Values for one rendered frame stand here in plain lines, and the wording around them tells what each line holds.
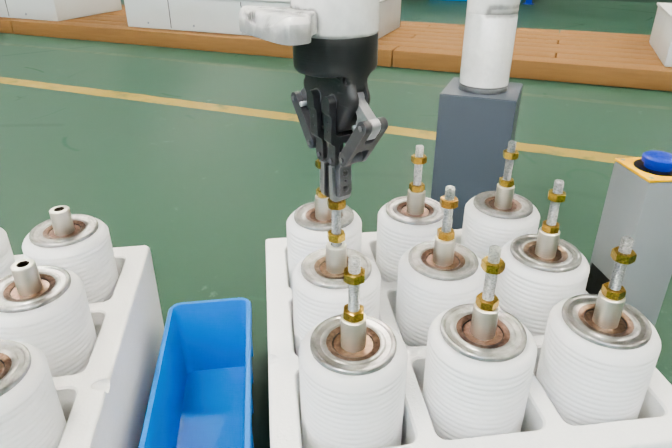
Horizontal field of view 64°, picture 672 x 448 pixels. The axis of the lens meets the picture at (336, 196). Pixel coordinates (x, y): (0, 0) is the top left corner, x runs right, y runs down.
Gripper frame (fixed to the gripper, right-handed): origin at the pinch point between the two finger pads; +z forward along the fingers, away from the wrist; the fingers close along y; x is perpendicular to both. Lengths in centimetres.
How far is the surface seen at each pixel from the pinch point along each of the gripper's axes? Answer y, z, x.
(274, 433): -9.5, 17.6, 13.0
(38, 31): 335, 32, -13
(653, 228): -14.3, 10.9, -37.1
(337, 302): -4.0, 11.4, 2.6
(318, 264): 1.4, 10.3, 1.3
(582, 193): 24, 36, -89
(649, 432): -27.9, 17.7, -14.3
